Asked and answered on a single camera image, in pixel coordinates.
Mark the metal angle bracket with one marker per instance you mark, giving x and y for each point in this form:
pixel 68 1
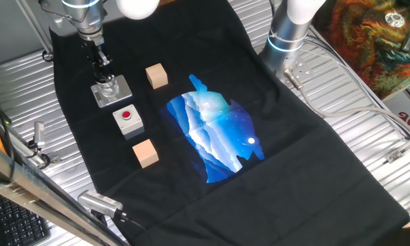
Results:
pixel 394 155

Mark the white box with red button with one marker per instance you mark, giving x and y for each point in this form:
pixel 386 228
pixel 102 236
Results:
pixel 128 124

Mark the light wooden cube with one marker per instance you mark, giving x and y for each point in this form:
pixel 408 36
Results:
pixel 145 153
pixel 156 76

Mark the silver depth camera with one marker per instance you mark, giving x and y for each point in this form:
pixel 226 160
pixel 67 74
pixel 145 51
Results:
pixel 99 202

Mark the small silver bracket device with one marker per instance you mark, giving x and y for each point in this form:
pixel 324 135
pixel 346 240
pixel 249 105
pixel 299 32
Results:
pixel 39 133

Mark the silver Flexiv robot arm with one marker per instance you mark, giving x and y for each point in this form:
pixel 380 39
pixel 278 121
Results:
pixel 287 30

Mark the colourful orange painted cloth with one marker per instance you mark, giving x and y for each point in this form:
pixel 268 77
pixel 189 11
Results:
pixel 362 51

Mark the thin metal rod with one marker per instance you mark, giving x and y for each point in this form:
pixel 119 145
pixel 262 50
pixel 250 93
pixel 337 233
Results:
pixel 33 24

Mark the white box with red print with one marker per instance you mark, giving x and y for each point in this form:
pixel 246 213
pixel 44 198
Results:
pixel 406 112

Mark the clear glass jar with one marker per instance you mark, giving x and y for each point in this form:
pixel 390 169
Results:
pixel 110 90

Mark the dark metal cylinder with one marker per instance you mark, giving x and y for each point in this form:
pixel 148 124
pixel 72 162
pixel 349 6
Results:
pixel 409 42

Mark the silver digital scale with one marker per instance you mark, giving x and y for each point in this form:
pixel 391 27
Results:
pixel 123 92

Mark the black computer keyboard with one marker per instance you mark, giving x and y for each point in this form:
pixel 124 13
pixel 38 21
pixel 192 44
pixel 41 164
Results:
pixel 20 225

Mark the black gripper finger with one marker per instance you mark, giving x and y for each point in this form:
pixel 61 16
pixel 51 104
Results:
pixel 91 66
pixel 107 70

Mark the black cloth with blue print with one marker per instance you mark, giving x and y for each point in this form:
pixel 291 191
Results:
pixel 294 188

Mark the silver round metal disc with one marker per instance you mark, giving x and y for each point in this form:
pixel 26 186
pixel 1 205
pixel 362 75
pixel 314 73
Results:
pixel 394 20

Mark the aluminium frame beam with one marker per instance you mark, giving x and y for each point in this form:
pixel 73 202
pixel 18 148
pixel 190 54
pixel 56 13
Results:
pixel 27 191

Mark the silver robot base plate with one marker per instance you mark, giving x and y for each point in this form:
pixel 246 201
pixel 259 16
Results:
pixel 302 70

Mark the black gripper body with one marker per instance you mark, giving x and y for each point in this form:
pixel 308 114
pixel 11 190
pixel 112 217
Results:
pixel 95 56

